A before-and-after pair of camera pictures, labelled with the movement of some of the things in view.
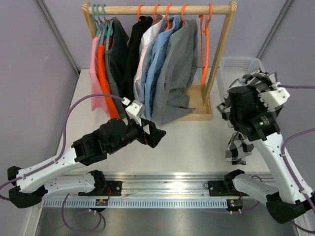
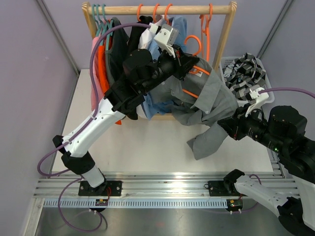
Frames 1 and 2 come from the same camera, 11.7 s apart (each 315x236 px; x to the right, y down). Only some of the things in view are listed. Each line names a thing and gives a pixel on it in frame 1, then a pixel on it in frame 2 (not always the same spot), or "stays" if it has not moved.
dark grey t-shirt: [116, 58] stays
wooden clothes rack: [198, 106] stays
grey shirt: [180, 68] to [197, 97]
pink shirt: [96, 86] stays
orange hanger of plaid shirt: [204, 25] stays
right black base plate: [224, 188] stays
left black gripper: [155, 134] to [181, 63]
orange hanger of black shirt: [139, 12] stays
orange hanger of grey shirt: [182, 14] to [199, 69]
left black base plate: [113, 188] stays
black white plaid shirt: [238, 145] to [243, 72]
